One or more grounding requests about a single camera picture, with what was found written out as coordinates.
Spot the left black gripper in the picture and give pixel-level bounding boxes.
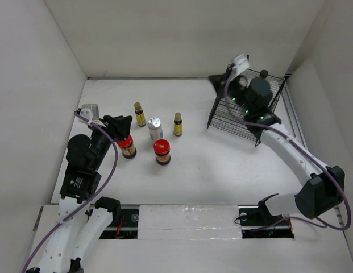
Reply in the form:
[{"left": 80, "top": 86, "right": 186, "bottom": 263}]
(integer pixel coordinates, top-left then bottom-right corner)
[{"left": 90, "top": 114, "right": 132, "bottom": 169}]

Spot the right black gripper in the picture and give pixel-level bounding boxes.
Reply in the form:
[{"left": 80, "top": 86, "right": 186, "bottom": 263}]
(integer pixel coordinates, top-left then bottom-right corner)
[{"left": 209, "top": 70, "right": 255, "bottom": 114}]

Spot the small yellow label bottle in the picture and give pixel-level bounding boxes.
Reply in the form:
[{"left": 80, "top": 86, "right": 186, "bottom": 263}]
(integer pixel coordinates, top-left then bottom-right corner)
[
  {"left": 173, "top": 112, "right": 182, "bottom": 137},
  {"left": 134, "top": 102, "right": 146, "bottom": 127}
]

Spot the red lid jar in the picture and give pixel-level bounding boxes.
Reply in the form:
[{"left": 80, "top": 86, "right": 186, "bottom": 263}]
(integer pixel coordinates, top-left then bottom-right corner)
[
  {"left": 117, "top": 135, "right": 137, "bottom": 159},
  {"left": 153, "top": 139, "right": 171, "bottom": 165}
]

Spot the silver lid spice shaker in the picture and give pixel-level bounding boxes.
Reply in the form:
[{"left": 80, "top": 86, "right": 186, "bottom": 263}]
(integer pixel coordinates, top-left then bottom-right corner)
[{"left": 147, "top": 117, "right": 163, "bottom": 142}]

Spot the black cap sauce bottle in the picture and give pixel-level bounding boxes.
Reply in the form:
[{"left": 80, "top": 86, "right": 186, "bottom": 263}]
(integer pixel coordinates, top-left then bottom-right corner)
[{"left": 259, "top": 69, "right": 269, "bottom": 79}]

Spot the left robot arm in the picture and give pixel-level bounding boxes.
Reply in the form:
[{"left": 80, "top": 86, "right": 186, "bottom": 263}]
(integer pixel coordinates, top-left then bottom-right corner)
[{"left": 22, "top": 110, "right": 132, "bottom": 272}]

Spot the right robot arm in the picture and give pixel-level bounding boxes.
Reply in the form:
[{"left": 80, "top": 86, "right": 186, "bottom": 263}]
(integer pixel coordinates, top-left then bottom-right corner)
[{"left": 208, "top": 65, "right": 350, "bottom": 224}]

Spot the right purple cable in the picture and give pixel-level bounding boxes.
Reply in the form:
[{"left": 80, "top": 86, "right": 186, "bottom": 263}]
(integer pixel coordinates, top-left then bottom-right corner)
[{"left": 224, "top": 72, "right": 352, "bottom": 231}]

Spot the purple cable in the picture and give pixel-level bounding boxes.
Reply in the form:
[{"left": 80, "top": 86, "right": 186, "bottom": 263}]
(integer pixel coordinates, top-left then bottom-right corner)
[
  {"left": 224, "top": 72, "right": 352, "bottom": 231},
  {"left": 21, "top": 110, "right": 120, "bottom": 272}
]

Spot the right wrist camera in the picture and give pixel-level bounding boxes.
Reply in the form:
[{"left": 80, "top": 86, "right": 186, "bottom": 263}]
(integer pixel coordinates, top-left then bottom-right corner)
[{"left": 232, "top": 54, "right": 250, "bottom": 76}]

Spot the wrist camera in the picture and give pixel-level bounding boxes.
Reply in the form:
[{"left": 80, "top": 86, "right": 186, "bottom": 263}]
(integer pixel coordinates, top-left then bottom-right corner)
[
  {"left": 232, "top": 54, "right": 250, "bottom": 76},
  {"left": 78, "top": 104, "right": 99, "bottom": 123}
]

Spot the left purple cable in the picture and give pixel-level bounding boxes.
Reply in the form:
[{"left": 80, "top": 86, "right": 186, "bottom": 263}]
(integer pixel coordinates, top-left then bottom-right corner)
[{"left": 21, "top": 110, "right": 120, "bottom": 272}]

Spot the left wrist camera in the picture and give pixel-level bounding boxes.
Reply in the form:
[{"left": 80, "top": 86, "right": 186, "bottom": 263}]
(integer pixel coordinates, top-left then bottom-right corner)
[{"left": 78, "top": 104, "right": 99, "bottom": 123}]

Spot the black wire rack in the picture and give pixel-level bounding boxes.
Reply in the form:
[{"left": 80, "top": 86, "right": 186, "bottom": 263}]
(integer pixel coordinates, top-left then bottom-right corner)
[{"left": 207, "top": 68, "right": 286, "bottom": 147}]

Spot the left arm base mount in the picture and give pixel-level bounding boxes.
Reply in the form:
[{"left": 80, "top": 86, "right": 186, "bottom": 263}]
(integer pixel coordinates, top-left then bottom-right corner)
[{"left": 84, "top": 197, "right": 139, "bottom": 239}]

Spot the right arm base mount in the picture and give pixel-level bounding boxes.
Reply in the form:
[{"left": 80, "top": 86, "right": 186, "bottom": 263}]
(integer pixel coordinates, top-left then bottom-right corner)
[{"left": 234, "top": 205, "right": 294, "bottom": 239}]

